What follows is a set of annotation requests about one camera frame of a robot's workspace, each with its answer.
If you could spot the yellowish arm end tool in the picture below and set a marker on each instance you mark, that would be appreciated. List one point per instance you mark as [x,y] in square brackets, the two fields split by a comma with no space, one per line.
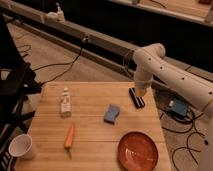
[141,90]

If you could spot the blue sponge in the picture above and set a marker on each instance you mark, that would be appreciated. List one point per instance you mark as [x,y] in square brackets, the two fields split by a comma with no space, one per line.
[111,114]

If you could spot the black rectangular box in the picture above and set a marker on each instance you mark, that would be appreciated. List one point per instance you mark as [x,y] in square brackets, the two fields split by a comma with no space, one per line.
[138,101]

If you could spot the white paper cup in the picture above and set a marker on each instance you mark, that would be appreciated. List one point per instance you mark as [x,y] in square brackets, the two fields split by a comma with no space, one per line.
[22,147]

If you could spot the red orange plate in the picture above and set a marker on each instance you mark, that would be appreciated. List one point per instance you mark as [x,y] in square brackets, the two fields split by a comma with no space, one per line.
[137,152]

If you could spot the white spray bottle on ledge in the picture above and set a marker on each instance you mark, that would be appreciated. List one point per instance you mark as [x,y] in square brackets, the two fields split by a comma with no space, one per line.
[58,15]

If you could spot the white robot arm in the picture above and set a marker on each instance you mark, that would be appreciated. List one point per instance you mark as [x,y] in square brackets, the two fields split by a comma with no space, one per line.
[199,92]

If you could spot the black tripod stand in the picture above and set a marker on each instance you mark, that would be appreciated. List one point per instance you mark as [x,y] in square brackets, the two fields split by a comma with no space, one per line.
[17,80]

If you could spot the small white glue bottle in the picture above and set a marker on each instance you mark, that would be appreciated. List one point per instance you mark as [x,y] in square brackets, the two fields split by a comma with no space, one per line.
[65,107]

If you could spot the blue power adapter box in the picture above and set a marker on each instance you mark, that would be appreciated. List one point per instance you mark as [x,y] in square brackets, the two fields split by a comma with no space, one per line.
[178,107]

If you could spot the orange carrot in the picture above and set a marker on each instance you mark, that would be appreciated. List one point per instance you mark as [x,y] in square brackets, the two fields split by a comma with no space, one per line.
[69,139]

